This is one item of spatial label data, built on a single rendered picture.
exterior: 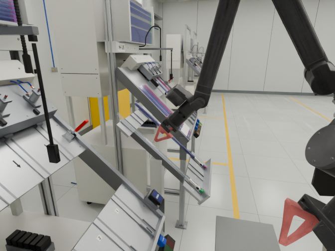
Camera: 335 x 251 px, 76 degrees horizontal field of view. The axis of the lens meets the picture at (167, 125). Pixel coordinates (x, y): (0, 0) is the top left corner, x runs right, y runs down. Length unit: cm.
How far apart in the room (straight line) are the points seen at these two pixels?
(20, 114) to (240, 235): 90
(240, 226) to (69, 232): 71
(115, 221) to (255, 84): 775
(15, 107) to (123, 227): 47
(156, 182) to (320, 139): 89
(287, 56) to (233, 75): 177
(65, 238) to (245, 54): 765
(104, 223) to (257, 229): 65
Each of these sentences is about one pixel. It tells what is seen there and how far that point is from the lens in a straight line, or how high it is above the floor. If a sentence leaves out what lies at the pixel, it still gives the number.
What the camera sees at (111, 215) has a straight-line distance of 74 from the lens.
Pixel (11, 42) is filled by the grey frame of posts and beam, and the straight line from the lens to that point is 88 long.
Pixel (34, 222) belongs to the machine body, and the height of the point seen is 62.
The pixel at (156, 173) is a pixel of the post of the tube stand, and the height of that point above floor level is 74.
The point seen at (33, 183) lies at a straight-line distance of 68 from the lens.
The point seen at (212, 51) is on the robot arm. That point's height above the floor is 131.
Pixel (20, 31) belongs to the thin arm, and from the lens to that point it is 54.
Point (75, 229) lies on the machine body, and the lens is 104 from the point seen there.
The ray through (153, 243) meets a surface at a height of 74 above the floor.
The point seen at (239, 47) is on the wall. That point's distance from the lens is 807.
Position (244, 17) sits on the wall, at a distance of 816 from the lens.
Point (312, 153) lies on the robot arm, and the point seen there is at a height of 118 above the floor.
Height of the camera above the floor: 130
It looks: 18 degrees down
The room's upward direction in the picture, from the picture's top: straight up
